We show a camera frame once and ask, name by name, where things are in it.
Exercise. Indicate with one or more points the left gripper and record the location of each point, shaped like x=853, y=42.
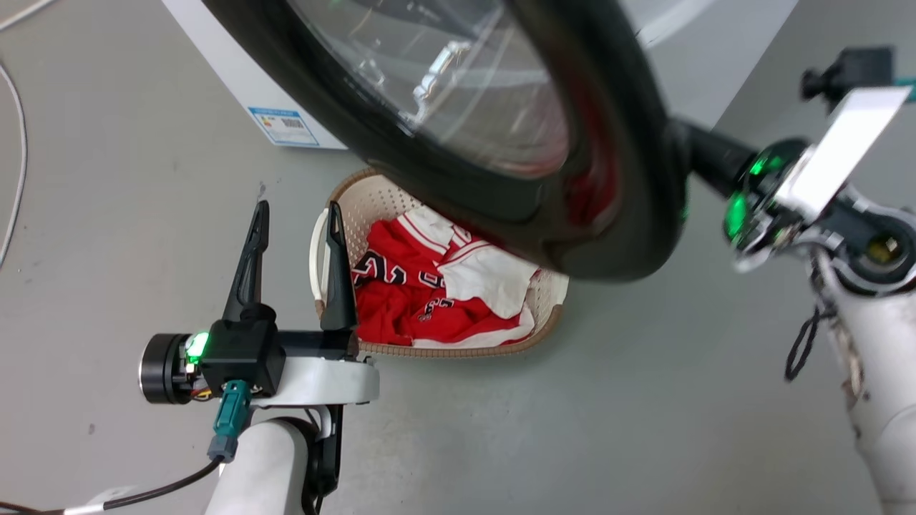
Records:
x=325, y=383

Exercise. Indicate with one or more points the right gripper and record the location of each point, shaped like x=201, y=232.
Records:
x=762, y=207

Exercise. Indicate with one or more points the black round washing machine door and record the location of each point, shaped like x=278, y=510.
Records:
x=630, y=214

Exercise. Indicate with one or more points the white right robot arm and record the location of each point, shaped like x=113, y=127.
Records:
x=876, y=343

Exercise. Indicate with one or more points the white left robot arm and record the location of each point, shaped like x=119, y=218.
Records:
x=261, y=468

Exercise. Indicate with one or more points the white washing machine body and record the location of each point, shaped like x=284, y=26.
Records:
x=236, y=64

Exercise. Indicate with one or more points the red basketball jersey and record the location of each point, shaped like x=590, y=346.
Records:
x=401, y=307

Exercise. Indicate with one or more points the beige perforated laundry basket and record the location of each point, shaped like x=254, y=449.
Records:
x=368, y=197

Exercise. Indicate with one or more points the blue white energy label sticker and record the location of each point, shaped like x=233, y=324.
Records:
x=285, y=127

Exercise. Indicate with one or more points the white garment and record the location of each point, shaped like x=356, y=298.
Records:
x=490, y=279

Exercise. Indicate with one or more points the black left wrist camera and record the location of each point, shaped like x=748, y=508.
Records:
x=243, y=354

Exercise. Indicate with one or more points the right wrist camera white plate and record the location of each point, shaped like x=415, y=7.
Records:
x=834, y=146

